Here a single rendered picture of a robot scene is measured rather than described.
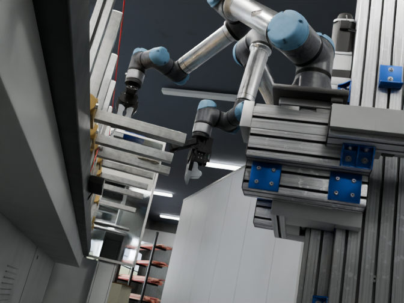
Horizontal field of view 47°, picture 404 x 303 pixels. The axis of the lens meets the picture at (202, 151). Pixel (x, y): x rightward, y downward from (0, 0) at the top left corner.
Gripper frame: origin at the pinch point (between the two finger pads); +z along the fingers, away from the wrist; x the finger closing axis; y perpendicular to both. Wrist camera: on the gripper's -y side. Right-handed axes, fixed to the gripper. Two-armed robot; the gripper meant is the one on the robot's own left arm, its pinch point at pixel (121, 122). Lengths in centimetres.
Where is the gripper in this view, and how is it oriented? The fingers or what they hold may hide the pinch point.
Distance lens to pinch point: 191.4
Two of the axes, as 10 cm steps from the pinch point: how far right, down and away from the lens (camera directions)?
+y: -2.1, 3.0, 9.3
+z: -2.0, 9.2, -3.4
